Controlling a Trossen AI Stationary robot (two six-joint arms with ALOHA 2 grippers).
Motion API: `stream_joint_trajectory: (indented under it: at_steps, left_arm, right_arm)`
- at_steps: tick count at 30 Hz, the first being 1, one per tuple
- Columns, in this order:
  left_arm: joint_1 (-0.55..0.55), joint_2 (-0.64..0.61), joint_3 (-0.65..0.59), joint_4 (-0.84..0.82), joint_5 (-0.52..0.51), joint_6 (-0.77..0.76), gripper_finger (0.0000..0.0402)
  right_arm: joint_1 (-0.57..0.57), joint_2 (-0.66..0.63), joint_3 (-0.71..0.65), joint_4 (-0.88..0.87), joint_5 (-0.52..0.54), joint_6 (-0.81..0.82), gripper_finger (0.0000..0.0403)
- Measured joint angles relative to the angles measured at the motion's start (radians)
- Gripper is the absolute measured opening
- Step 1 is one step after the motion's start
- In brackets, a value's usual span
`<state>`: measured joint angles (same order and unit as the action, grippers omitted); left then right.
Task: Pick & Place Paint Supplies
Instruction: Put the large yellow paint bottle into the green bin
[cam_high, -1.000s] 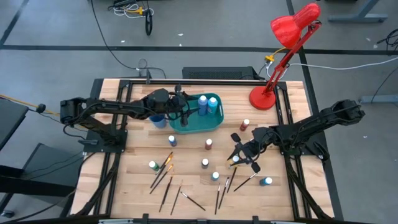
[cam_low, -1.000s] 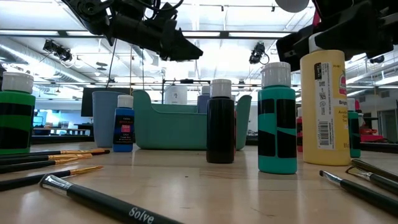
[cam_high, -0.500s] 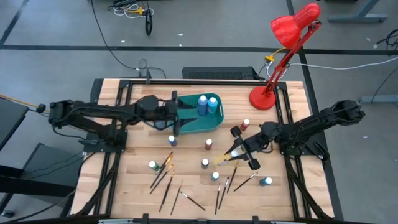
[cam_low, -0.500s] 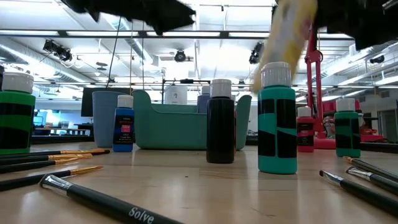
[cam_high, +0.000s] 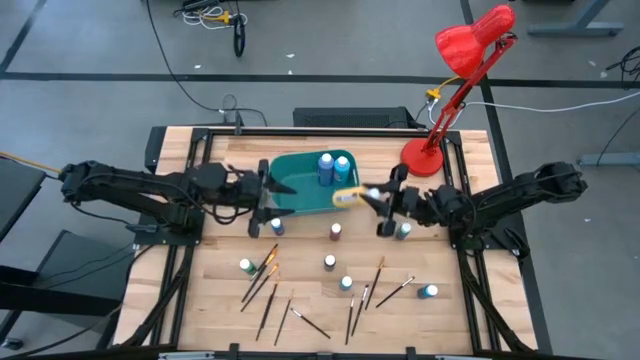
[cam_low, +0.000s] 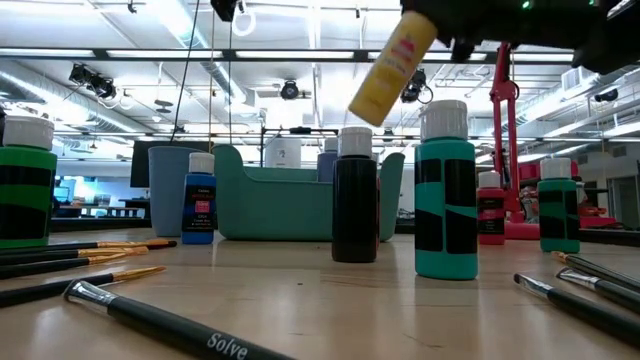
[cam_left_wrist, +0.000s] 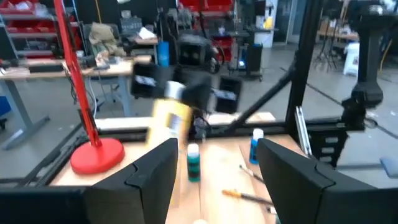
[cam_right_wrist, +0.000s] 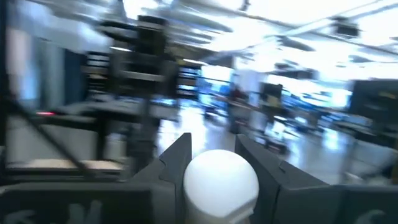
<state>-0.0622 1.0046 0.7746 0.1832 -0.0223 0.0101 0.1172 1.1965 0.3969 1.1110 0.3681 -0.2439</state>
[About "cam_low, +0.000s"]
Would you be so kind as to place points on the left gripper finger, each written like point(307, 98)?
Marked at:
point(223, 9)

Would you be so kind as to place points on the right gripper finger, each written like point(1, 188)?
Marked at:
point(425, 7)
point(462, 51)

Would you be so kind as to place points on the large yellow paint bottle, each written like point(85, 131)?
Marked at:
point(390, 75)

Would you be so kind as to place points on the small teal paint bottle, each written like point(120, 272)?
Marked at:
point(445, 200)

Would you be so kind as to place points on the small red paint bottle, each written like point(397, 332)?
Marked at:
point(491, 215)

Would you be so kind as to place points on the large purple paint bottle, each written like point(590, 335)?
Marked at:
point(326, 167)

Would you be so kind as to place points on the blue-grey plastic cup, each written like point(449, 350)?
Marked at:
point(165, 190)

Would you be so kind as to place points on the small black paint bottle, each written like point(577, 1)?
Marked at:
point(354, 210)

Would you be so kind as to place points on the dark green paint bottle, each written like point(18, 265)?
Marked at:
point(559, 220)

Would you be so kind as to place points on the small blue paint bottle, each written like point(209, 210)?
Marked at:
point(198, 210)

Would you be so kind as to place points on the teal plastic bin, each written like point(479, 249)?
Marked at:
point(280, 210)

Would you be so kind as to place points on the bright green paint bottle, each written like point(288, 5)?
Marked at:
point(27, 200)

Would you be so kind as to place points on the black paintbrush Solve print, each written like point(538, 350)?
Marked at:
point(150, 320)

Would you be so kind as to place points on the red desk lamp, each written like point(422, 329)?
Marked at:
point(502, 150)

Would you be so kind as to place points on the red shelf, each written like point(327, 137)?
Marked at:
point(530, 170)

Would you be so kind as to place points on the white bucket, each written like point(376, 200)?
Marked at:
point(282, 152)

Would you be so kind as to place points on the black monitor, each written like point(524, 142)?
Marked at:
point(140, 165)

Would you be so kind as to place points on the black overhead frame beam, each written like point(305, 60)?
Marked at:
point(229, 55)

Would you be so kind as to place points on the black overhead camera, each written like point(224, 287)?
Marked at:
point(289, 90)

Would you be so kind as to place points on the black aluminium table frame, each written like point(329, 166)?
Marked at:
point(100, 225)

